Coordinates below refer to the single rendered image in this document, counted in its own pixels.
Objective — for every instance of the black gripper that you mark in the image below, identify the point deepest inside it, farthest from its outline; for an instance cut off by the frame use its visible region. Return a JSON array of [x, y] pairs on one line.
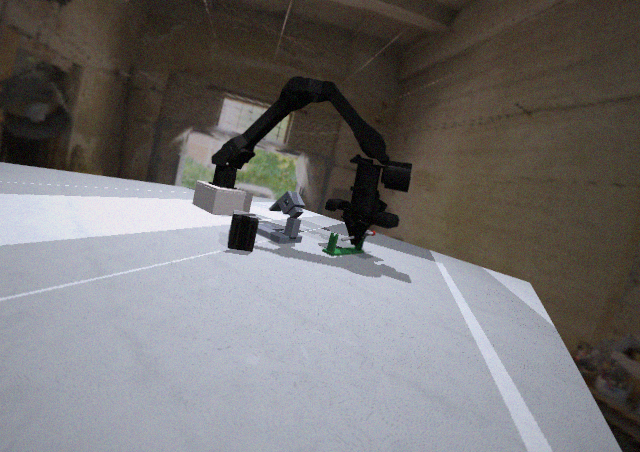
[[363, 202]]

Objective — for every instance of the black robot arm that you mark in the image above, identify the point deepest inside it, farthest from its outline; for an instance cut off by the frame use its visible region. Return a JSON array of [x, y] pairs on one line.
[[298, 93]]

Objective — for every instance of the grey pin with red head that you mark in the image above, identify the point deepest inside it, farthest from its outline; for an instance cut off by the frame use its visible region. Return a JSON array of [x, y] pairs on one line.
[[372, 233]]

